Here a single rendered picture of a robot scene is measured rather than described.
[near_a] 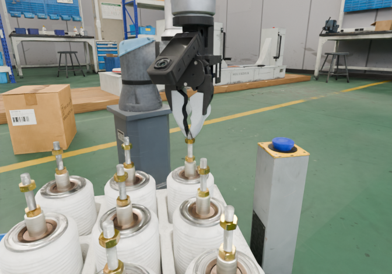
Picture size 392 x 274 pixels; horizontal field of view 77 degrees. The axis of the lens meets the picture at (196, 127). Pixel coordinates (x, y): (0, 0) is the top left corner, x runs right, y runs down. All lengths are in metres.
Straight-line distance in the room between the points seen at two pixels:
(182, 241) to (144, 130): 0.50
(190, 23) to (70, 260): 0.39
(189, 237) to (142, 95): 0.54
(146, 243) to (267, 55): 3.74
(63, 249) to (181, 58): 0.31
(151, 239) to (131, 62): 0.57
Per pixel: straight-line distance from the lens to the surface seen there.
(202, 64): 0.42
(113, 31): 6.76
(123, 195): 0.37
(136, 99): 0.83
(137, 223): 0.39
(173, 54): 0.39
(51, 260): 0.40
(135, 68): 0.82
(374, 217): 0.98
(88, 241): 0.50
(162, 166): 0.91
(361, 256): 0.81
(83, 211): 0.51
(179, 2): 0.43
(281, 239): 0.57
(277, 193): 0.49
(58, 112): 1.39
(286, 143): 0.48
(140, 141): 0.83
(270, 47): 4.03
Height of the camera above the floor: 0.49
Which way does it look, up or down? 17 degrees down
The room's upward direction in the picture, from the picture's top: straight up
